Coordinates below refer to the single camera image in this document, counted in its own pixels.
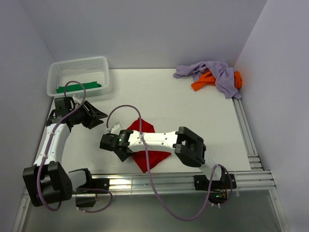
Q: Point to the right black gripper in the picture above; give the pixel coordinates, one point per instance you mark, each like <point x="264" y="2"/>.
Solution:
<point x="123" y="158"/>

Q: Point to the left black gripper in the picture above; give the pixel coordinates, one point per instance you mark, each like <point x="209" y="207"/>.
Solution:
<point x="91" y="122"/>

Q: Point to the red t-shirt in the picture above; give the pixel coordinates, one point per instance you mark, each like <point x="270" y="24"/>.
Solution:
<point x="155" y="157"/>

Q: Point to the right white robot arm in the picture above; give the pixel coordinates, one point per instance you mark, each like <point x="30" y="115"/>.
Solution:
<point x="188" y="147"/>

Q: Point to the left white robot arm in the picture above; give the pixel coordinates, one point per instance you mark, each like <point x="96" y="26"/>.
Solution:
<point x="46" y="180"/>

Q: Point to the rolled green t-shirt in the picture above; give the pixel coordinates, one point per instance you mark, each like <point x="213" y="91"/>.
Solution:
<point x="78" y="87"/>

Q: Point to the white plastic basket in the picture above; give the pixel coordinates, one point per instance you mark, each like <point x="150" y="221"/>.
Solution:
<point x="83" y="70"/>

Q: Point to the orange t-shirt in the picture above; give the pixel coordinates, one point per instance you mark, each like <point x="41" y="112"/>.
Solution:
<point x="208" y="79"/>

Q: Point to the lavender t-shirt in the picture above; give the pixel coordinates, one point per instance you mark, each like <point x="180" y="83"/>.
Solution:
<point x="223" y="73"/>

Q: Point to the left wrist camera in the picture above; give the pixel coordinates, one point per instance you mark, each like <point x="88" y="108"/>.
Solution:
<point x="64" y="105"/>

